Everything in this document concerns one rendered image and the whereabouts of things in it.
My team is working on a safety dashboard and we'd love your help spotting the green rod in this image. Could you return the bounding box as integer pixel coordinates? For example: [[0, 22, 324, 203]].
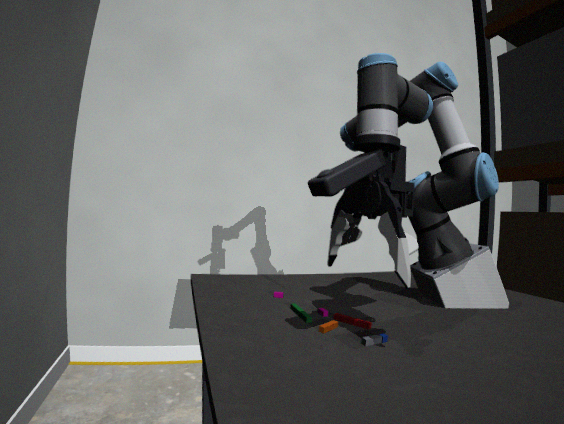
[[290, 303, 312, 323]]

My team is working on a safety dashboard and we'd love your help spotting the orange rod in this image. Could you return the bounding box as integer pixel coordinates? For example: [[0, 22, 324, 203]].
[[319, 321, 338, 334]]

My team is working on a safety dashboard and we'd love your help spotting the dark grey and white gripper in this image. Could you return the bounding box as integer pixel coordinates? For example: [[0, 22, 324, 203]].
[[328, 134, 419, 288]]

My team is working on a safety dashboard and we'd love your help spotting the grey rod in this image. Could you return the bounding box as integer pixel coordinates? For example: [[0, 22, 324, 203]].
[[361, 335, 382, 346]]

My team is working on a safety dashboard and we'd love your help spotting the red rod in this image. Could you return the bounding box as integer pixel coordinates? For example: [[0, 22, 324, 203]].
[[333, 313, 372, 330]]

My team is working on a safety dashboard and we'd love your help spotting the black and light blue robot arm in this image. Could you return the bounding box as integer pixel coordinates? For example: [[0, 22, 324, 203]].
[[308, 53, 499, 270]]

